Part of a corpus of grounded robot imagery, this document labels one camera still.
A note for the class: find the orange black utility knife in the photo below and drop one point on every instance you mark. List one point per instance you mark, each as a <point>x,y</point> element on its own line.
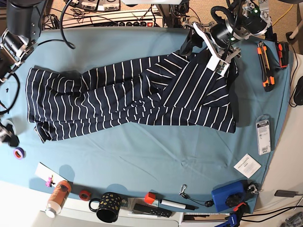
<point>268,80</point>

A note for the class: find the silver carabiner keyring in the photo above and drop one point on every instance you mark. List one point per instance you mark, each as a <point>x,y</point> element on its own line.
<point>253,189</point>

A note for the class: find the white square paper packet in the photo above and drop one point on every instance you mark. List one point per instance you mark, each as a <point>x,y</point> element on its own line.
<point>247,166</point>

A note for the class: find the black power strip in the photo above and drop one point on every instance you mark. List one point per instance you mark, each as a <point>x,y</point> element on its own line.
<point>129,23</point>

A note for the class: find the black computer mouse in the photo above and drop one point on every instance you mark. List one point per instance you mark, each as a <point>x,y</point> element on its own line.
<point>298,92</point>

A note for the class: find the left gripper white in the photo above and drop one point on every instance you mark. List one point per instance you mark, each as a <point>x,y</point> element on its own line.
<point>198,36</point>

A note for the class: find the black mug gold pattern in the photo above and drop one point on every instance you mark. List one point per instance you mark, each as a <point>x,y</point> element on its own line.
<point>108,207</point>

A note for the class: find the orange bottle white cap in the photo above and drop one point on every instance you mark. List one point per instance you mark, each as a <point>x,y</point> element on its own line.
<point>57,199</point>

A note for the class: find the small orange black tool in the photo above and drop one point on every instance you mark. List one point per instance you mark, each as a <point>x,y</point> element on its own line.
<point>283,54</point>

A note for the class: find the purple tape roll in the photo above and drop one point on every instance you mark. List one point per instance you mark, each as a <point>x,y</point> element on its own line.
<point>19,153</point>

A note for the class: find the translucent white cup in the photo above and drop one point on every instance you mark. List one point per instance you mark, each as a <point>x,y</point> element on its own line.
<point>8,124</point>

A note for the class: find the blue plastic box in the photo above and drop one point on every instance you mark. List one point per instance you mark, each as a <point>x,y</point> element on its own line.
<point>220,195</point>

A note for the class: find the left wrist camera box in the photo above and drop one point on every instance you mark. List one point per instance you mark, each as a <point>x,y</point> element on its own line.
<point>217,65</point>

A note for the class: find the orange red cube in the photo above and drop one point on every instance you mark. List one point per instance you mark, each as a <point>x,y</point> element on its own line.
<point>150,198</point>

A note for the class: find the white paper sheet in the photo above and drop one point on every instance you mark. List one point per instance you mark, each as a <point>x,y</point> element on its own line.
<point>43,172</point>

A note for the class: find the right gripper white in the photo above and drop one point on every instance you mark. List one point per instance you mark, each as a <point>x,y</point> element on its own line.
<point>9,137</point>

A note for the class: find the white black marker pen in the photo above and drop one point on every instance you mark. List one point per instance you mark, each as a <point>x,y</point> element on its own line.
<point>177,205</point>

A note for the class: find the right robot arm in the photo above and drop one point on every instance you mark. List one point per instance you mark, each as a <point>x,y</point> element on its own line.
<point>19,39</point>

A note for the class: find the clear plastic blister pack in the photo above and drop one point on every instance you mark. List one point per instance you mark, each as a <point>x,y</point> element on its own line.
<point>263,134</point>

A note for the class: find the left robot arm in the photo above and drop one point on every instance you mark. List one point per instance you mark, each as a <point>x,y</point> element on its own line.
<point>240,20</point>

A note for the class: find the red tape roll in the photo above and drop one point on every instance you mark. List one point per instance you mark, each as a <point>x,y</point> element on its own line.
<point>85,195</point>

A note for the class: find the black power adapter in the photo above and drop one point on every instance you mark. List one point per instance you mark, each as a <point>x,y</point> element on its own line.
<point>286,193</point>

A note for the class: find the blue orange clamp bottom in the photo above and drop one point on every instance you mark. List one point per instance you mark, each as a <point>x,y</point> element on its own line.
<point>234,219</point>

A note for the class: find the teal table cloth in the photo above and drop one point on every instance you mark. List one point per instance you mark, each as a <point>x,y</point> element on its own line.
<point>132,158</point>

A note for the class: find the black remote control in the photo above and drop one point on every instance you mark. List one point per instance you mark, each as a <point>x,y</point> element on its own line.
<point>152,210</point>

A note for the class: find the black knob on box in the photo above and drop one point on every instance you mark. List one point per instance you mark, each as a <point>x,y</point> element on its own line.
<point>233,200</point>

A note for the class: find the navy white striped t-shirt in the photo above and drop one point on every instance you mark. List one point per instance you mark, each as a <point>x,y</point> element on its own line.
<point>158,90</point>

